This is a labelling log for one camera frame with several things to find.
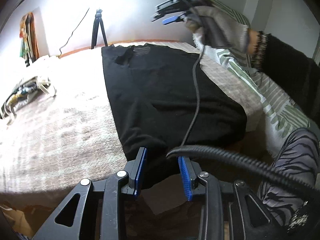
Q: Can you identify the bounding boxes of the black garment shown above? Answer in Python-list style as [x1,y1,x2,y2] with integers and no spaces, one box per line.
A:
[101,44,247,189]

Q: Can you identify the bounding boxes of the black sleeved right forearm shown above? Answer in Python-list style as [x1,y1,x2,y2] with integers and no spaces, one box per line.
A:
[251,31,319,124]

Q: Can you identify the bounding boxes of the colourful hanging clothes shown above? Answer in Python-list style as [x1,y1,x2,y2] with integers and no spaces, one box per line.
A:
[20,12,40,67]

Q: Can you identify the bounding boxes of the grey gloved right hand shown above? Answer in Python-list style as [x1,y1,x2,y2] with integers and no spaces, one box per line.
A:
[185,6,249,53]

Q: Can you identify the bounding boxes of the beige checked bed blanket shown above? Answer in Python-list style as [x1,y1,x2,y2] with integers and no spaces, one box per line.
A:
[0,40,263,215]

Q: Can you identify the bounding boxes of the grey zebra patterned leg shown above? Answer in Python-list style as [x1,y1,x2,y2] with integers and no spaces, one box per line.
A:
[257,128,319,228]

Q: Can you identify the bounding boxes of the green striped white pillow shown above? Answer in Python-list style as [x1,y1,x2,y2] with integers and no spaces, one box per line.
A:
[192,0,312,156]

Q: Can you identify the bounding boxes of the cream canvas tote bag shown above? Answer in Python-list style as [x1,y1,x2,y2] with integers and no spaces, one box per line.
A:
[1,76,56,120]

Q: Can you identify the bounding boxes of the black camera tripod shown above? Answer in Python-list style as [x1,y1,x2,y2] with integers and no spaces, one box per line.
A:
[90,9,109,50]

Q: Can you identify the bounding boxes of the black corrugated cable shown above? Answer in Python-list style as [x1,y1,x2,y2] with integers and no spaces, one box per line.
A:
[166,145,320,208]

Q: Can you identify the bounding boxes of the thin black wall cable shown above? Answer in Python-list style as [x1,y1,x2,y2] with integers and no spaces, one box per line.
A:
[57,0,118,57]

